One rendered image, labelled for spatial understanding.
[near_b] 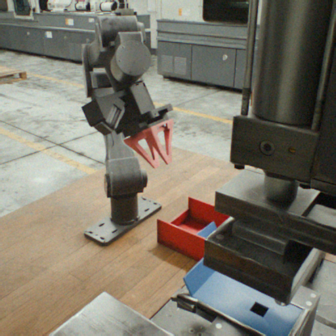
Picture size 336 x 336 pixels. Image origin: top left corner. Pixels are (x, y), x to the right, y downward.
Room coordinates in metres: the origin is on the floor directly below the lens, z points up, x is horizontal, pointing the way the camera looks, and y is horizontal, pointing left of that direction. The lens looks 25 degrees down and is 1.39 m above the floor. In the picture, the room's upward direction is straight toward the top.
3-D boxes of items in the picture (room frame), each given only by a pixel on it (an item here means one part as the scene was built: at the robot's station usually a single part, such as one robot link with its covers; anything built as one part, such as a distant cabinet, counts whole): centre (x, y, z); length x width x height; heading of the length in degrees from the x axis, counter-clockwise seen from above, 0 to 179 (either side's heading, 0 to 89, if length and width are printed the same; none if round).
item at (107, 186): (0.72, 0.09, 1.00); 0.09 x 0.06 x 0.06; 108
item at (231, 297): (0.40, -0.11, 1.00); 0.15 x 0.07 x 0.03; 53
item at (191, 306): (0.40, -0.04, 0.98); 0.07 x 0.02 x 0.01; 53
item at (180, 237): (0.62, -0.12, 0.93); 0.25 x 0.12 x 0.06; 53
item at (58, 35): (9.29, 2.69, 0.49); 5.51 x 1.02 x 0.97; 49
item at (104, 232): (0.73, 0.09, 0.94); 0.20 x 0.07 x 0.08; 143
